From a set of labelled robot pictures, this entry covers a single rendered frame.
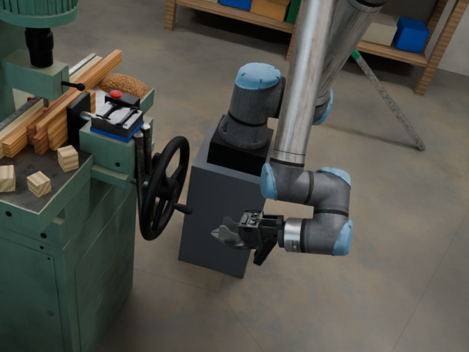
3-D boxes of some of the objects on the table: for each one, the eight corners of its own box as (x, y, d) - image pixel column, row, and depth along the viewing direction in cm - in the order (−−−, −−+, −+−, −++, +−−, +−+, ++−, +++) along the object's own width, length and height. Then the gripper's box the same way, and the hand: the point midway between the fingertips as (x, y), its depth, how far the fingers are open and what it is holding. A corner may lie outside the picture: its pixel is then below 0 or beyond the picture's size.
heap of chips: (138, 102, 138) (139, 91, 136) (95, 88, 140) (94, 77, 137) (151, 88, 145) (152, 77, 143) (109, 75, 146) (109, 64, 144)
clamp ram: (94, 146, 119) (93, 116, 113) (68, 137, 120) (65, 107, 114) (112, 128, 126) (112, 98, 120) (86, 119, 127) (85, 90, 121)
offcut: (51, 191, 105) (50, 179, 103) (38, 198, 103) (37, 186, 101) (41, 182, 107) (40, 170, 105) (28, 188, 105) (26, 177, 103)
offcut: (15, 191, 104) (12, 177, 101) (-7, 193, 102) (-10, 179, 100) (15, 177, 107) (13, 165, 104) (-6, 179, 105) (-9, 166, 103)
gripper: (287, 208, 125) (211, 204, 132) (280, 231, 119) (201, 226, 125) (289, 232, 130) (218, 228, 137) (283, 256, 123) (207, 249, 130)
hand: (216, 235), depth 132 cm, fingers closed
